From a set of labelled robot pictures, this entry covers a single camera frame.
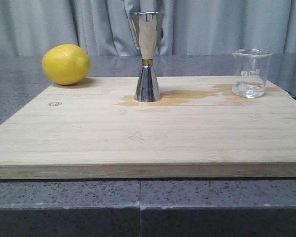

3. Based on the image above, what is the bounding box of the steel double jigger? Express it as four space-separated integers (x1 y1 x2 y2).
130 11 163 103

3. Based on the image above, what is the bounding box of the clear glass beaker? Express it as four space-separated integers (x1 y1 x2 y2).
231 48 273 98

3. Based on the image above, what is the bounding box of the wooden cutting board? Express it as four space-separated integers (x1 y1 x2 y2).
0 76 296 179

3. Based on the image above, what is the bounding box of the yellow lemon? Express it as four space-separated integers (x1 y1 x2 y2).
42 44 91 85

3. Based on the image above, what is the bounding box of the grey curtain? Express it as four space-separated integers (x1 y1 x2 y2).
0 0 296 56

